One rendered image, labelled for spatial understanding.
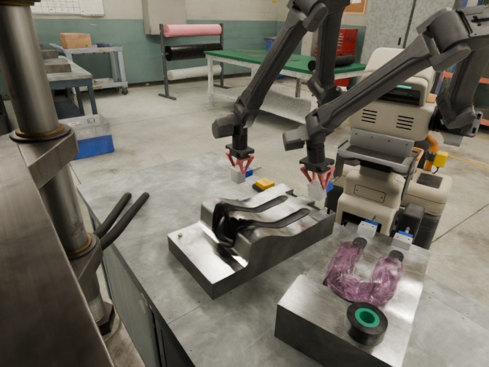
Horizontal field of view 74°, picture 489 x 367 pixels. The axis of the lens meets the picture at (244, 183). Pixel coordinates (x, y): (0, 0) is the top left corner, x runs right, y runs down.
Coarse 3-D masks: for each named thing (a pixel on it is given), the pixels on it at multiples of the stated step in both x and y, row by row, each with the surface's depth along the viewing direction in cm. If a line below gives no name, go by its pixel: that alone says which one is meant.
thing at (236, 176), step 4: (232, 168) 123; (236, 168) 123; (248, 168) 126; (252, 168) 128; (256, 168) 129; (232, 172) 124; (236, 172) 121; (240, 172) 122; (248, 172) 125; (252, 172) 126; (232, 176) 125; (236, 176) 122; (240, 176) 123; (244, 176) 124; (248, 176) 126; (232, 180) 126; (236, 180) 123; (240, 180) 123; (244, 180) 125
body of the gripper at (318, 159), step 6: (324, 144) 103; (306, 150) 105; (312, 150) 102; (318, 150) 102; (324, 150) 103; (312, 156) 103; (318, 156) 103; (324, 156) 104; (300, 162) 109; (306, 162) 106; (312, 162) 104; (318, 162) 104; (324, 162) 103; (330, 162) 103; (318, 168) 103; (324, 168) 102
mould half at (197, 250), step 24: (264, 192) 122; (240, 216) 99; (264, 216) 107; (312, 216) 107; (168, 240) 102; (192, 240) 99; (216, 240) 99; (240, 240) 91; (264, 240) 91; (288, 240) 98; (312, 240) 107; (192, 264) 91; (216, 264) 90; (240, 264) 90; (264, 264) 95; (216, 288) 86
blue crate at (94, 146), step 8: (104, 136) 363; (80, 144) 351; (88, 144) 356; (96, 144) 361; (104, 144) 367; (112, 144) 372; (80, 152) 355; (88, 152) 360; (96, 152) 365; (104, 152) 370; (72, 160) 353
